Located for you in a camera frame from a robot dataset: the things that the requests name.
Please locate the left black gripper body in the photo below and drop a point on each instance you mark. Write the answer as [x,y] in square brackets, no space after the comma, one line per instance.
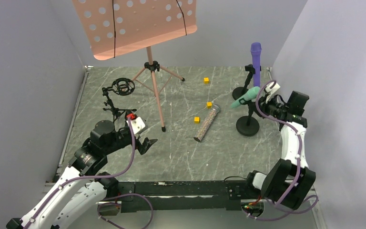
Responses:
[137,142]

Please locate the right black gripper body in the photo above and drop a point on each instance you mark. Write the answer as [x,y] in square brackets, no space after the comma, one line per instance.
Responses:
[263,104]

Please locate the teal green microphone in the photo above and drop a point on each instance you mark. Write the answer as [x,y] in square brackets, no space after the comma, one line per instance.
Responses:
[250,95]

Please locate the black round base mic stand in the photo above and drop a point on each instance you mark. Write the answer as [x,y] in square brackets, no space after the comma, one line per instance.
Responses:
[248,125]

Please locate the black desk mic stand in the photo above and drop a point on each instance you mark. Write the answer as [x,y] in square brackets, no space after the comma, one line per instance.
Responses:
[239,91]

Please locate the purple microphone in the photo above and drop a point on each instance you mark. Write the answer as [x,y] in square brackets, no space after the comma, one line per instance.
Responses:
[256,50]

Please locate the glitter sequin microphone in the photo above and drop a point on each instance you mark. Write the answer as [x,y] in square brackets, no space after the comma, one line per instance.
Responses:
[214,110]

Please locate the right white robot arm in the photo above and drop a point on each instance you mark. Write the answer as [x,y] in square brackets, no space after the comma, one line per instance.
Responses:
[290,179]

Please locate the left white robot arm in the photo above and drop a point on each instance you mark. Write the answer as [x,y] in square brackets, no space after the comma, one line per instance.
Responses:
[81,185]

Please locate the pink perforated music stand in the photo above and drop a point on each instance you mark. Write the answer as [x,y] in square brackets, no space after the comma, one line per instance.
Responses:
[118,27]

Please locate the yellow cube near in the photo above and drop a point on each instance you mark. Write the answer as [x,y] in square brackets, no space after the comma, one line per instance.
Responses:
[197,120]

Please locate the yellow cube middle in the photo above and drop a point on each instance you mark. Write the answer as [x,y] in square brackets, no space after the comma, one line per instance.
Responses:
[209,105]

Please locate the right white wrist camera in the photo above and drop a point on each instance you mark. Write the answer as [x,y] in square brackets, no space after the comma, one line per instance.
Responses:
[270,89]

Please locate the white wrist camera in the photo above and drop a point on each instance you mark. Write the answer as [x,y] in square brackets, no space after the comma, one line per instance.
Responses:
[136,123]
[270,89]

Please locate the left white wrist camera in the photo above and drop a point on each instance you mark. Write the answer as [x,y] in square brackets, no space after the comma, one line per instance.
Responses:
[136,123]

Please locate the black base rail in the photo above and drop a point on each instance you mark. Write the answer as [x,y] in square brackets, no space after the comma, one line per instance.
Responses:
[232,194]

